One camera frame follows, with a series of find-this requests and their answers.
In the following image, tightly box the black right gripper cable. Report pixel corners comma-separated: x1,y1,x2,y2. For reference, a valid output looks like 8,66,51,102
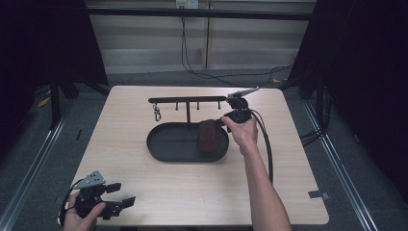
249,109,274,185

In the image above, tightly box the black cable bundle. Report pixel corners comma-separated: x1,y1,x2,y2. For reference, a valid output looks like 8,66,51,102
299,86,333,147

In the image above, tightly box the black wall cable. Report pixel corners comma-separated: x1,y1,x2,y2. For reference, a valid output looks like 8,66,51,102
180,16,294,89

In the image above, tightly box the black curtain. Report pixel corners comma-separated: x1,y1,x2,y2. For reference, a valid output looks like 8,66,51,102
287,0,408,204
0,0,110,163

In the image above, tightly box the person's right hand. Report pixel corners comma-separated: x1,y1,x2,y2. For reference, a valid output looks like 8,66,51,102
220,115,260,156

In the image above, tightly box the brown zip pouch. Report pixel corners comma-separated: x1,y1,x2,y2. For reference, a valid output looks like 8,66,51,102
196,118,224,154

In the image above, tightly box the grey tape strip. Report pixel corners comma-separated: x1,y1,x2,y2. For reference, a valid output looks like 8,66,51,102
307,190,331,200

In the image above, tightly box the black horizontal frame bar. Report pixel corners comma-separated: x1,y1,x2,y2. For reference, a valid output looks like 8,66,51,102
86,7,318,22

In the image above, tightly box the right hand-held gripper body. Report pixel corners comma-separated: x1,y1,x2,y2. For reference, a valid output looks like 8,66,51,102
223,86,262,134

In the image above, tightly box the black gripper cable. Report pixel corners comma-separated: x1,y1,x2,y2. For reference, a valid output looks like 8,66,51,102
59,179,85,227
249,109,274,185

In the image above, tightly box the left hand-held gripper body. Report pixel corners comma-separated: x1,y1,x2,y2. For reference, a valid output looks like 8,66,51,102
72,170,125,221

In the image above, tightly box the metal floor rail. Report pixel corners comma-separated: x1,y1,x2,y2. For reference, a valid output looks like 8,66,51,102
0,105,71,231
302,100,380,231

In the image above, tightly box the yellow tape piece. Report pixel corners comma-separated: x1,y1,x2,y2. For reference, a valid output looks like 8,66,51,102
36,95,52,109

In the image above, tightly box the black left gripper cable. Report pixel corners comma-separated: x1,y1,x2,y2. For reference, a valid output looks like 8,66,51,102
59,179,85,227

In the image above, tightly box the black metal stand post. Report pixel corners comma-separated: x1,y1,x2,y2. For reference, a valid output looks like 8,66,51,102
315,74,325,130
48,75,63,131

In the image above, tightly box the person's left hand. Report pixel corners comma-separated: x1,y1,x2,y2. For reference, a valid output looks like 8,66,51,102
63,192,107,231

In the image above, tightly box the silver carabiner keyring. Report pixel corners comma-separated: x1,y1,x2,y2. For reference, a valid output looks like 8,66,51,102
152,103,163,122

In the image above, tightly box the white wall socket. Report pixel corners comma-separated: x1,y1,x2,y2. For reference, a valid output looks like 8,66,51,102
175,0,200,10

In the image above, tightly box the black key rack with tray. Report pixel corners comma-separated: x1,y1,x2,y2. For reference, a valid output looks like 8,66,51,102
146,95,237,164

